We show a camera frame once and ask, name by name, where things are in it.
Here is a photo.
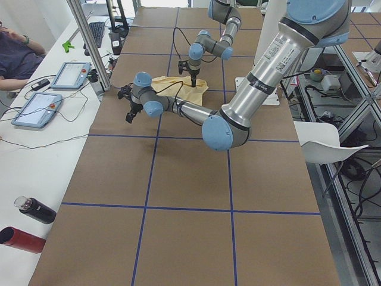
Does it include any far blue teach pendant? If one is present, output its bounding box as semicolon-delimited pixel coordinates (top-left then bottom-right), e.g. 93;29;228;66
50;62;91;89

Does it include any blue teach pendant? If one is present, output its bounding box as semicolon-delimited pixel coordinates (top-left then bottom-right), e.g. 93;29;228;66
50;62;91;89
11;92;63;129

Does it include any black table cable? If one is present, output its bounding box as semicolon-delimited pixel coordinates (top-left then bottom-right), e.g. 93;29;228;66
0;89;90;150

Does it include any black monitor stand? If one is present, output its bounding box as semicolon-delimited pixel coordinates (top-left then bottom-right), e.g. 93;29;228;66
106;0;129;55

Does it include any black water bottle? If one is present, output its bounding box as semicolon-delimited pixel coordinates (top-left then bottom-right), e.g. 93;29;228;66
14;196;57;224

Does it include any beige long sleeve shirt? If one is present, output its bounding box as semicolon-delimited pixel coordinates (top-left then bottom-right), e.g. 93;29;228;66
152;76;208;105

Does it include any green plastic tool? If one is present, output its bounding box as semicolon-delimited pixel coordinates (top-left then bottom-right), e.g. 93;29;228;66
62;41;74;53

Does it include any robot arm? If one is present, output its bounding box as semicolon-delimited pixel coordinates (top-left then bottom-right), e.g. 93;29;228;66
118;1;351;151
186;0;242;87

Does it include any black phone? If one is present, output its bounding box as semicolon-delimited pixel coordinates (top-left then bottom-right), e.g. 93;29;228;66
31;79;50;91

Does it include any black keyboard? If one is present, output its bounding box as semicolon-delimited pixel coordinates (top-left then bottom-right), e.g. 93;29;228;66
89;21;105;48

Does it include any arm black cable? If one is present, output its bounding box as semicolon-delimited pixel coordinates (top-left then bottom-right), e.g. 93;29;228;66
173;26;221;63
150;80;185;104

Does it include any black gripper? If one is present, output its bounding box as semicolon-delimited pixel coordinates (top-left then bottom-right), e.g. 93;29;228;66
188;68;199;88
126;101;143;123

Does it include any red water bottle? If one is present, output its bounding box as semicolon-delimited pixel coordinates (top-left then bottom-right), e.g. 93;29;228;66
1;226;46;254

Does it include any near blue teach pendant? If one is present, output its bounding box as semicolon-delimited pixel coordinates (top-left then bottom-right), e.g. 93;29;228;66
11;92;63;129

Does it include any seated person in blue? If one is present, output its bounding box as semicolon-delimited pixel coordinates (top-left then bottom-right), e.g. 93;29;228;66
1;26;46;91

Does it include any white curved sheet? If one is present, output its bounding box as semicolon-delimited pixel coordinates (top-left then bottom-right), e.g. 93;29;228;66
293;121;368;164

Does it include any aluminium frame post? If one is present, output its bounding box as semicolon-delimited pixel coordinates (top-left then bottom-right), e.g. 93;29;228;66
67;0;111;91

